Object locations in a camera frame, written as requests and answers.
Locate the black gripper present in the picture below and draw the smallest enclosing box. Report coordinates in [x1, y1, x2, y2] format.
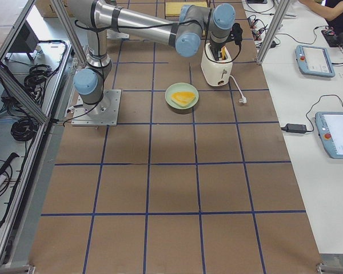
[210, 42, 225, 56]

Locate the white toaster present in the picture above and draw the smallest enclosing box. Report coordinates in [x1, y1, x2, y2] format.
[201, 43, 233, 87]

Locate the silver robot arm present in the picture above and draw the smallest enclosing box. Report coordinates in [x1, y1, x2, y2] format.
[75, 21, 214, 124]

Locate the bread slice in toaster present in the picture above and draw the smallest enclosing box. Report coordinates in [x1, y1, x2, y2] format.
[221, 46, 226, 60]

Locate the light green plate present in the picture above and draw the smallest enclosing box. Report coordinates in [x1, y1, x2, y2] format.
[165, 83, 199, 110]

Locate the triangular bread on plate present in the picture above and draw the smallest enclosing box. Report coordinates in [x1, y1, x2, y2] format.
[171, 91, 196, 107]

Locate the upper blue teach pendant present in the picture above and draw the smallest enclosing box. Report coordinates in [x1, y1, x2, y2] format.
[295, 45, 335, 78]

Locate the blue teach pendant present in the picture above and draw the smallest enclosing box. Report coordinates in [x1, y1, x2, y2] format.
[315, 112, 343, 159]
[295, 45, 335, 78]

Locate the black power adapter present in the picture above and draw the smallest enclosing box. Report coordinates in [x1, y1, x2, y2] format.
[281, 123, 307, 134]

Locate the person in black shirt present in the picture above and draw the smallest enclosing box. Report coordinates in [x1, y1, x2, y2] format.
[300, 1, 343, 32]

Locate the lower blue teach pendant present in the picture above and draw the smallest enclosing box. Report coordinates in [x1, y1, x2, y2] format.
[315, 112, 343, 159]

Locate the black monitor on floor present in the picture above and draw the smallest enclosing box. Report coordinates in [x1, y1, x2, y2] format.
[7, 21, 39, 61]

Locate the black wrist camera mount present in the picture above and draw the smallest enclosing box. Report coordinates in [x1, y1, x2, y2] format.
[232, 23, 243, 46]

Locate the aluminium frame post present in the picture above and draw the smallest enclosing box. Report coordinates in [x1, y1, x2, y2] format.
[256, 0, 290, 65]

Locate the black wire basket shelf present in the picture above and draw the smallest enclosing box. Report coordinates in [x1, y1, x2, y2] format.
[165, 0, 211, 17]

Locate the white toaster power cord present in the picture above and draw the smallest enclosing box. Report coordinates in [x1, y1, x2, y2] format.
[229, 75, 249, 105]

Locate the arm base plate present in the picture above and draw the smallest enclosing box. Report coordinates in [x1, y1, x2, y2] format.
[70, 90, 121, 126]
[106, 29, 130, 40]

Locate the black cable coil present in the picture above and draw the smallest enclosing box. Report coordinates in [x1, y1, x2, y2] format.
[10, 117, 35, 142]

